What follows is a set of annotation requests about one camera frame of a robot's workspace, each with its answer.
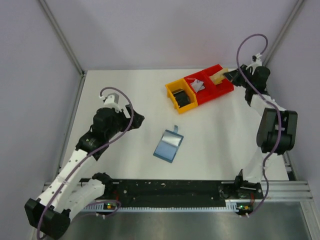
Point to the middle red plastic bin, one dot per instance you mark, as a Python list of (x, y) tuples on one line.
[(205, 95)]

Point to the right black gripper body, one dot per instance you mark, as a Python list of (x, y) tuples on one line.
[(240, 77)]

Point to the yellow plastic bin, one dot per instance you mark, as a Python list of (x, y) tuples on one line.
[(181, 84)]

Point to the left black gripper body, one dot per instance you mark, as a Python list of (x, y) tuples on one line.
[(131, 117)]

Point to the gold card in red bin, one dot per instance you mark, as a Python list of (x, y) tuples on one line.
[(217, 80)]

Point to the red plastic bin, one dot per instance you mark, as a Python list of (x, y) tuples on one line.
[(205, 95), (225, 87)]

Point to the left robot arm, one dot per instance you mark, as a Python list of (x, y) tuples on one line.
[(52, 212)]

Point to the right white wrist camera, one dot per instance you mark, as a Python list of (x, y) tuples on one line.
[(255, 62)]

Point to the far red plastic bin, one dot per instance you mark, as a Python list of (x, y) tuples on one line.
[(225, 87)]

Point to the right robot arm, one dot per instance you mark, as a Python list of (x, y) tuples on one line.
[(276, 133)]

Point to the silver card in red bin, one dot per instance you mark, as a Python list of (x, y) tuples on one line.
[(198, 86)]

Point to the silver credit card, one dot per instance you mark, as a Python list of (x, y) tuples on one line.
[(196, 80)]

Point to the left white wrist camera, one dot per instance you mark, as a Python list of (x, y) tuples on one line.
[(111, 101)]

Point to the gold card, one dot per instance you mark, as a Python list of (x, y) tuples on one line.
[(217, 80), (220, 73)]

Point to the blue leather card holder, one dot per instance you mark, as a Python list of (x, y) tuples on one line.
[(168, 145)]

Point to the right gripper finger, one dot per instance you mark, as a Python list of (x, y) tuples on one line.
[(234, 79), (232, 73)]

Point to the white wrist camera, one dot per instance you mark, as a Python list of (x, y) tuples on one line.
[(255, 62), (111, 101)]

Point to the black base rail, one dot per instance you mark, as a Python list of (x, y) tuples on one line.
[(161, 193)]

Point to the black card in yellow bin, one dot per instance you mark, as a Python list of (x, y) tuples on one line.
[(184, 102)]

